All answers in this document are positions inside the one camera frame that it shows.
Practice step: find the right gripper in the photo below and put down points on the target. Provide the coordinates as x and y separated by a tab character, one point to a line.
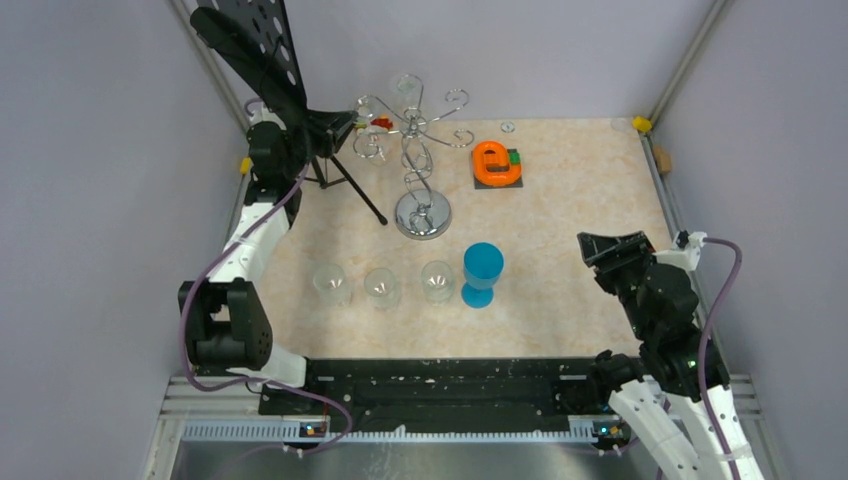
609	253

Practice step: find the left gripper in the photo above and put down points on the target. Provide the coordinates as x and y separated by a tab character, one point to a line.
329	128

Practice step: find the clear smooth wine glass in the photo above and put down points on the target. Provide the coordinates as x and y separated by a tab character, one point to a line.
365	143

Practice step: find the clear tall wine glass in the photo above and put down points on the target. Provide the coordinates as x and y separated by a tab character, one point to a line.
407	89

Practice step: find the blue wine glass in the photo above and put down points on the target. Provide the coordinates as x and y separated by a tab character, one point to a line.
483	264

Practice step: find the clear ribbed wine glass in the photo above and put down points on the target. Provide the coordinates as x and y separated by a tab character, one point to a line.
382	288
332	285
438	282

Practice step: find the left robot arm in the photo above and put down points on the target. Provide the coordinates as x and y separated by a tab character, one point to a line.
223	325

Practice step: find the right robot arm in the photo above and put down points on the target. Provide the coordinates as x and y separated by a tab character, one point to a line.
677	397

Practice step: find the chrome wine glass rack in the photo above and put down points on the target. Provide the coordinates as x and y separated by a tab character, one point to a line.
422	213

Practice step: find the red yellow toy car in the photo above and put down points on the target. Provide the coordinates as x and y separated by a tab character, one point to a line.
379	124

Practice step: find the black music stand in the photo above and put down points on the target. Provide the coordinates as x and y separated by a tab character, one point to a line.
254	39

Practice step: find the orange toy block piece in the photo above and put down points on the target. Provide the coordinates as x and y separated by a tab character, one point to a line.
493	163

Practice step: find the yellow corner clip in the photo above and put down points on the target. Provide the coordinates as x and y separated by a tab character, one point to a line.
642	124

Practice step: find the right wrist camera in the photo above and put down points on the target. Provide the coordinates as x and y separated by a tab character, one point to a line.
685	252

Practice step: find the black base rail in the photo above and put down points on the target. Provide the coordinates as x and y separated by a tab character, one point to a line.
456	396

